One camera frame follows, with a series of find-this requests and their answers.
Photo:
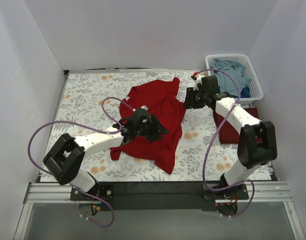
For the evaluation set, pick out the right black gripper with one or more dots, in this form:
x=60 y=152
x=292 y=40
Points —
x=192 y=97

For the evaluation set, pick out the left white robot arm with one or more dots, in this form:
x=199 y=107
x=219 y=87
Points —
x=65 y=158

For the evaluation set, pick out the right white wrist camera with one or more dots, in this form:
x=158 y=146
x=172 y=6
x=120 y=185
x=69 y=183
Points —
x=197 y=79

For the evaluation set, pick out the white plastic basket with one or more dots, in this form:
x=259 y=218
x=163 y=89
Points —
x=256 y=92

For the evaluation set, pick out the aluminium frame rail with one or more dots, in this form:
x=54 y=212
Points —
x=54 y=193

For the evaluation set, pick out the dark blue t shirt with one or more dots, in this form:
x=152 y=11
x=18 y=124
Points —
x=245 y=92

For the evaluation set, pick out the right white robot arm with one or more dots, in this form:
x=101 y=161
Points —
x=257 y=140

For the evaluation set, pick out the floral patterned table mat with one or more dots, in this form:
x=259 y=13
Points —
x=92 y=100

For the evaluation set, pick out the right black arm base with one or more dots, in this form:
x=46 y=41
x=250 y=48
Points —
x=237 y=192

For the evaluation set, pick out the light blue t shirt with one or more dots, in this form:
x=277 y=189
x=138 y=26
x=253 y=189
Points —
x=231 y=76

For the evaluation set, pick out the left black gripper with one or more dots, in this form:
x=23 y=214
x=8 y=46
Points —
x=152 y=126

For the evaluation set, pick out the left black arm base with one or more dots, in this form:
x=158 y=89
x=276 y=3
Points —
x=103 y=191

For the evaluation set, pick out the folded dark red t shirt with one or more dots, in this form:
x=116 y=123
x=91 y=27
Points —
x=228 y=134

